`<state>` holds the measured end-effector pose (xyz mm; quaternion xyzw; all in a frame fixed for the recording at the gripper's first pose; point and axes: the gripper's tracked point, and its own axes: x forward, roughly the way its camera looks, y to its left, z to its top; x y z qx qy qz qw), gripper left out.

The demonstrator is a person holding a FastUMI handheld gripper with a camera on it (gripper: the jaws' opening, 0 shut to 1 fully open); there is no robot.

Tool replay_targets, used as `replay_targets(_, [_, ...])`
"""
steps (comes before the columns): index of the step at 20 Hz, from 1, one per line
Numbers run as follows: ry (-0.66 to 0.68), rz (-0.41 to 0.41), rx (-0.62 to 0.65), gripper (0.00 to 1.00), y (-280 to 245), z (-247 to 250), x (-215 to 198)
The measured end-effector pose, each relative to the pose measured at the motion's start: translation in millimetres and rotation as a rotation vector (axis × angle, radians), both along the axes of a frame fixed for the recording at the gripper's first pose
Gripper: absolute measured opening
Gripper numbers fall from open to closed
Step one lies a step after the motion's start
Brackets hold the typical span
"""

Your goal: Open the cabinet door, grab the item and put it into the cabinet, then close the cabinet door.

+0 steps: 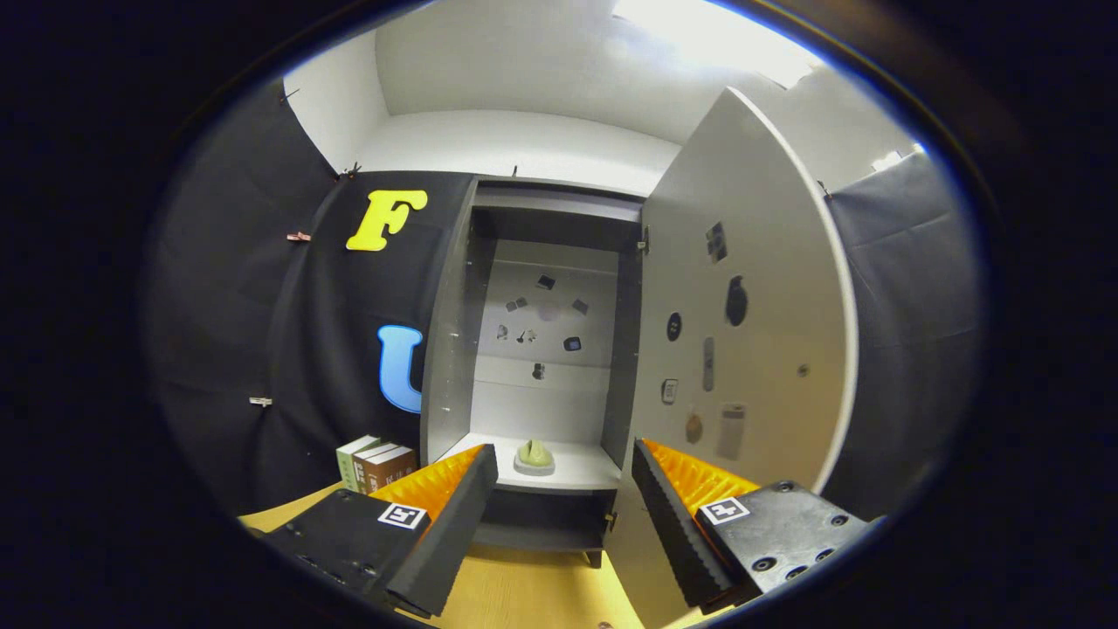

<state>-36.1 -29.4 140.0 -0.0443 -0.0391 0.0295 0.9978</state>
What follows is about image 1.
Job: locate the long ceiling light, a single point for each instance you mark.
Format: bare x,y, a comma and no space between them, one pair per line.
716,44

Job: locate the grey cabinet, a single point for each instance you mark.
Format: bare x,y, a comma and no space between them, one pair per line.
541,411

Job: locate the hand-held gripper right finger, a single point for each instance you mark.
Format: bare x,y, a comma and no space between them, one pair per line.
677,533

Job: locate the black backdrop cloth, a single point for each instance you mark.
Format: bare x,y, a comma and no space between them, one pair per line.
262,349

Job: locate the black clip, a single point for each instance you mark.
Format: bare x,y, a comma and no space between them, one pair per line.
352,170

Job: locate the green book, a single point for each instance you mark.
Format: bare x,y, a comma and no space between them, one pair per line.
349,467

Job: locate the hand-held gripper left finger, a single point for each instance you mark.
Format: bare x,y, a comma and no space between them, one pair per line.
458,524

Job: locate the small ceiling light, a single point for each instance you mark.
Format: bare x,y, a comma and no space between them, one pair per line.
886,160

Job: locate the green object with grey base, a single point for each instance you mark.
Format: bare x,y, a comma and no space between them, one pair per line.
534,454

